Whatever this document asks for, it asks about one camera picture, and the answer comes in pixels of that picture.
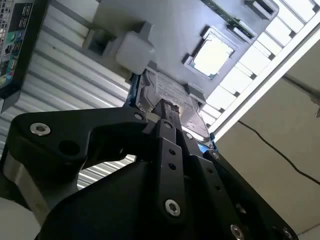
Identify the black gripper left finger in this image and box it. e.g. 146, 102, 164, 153
3, 98, 186, 223

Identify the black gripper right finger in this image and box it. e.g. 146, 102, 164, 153
170, 101, 300, 240

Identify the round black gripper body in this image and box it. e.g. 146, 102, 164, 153
37, 160, 227, 240

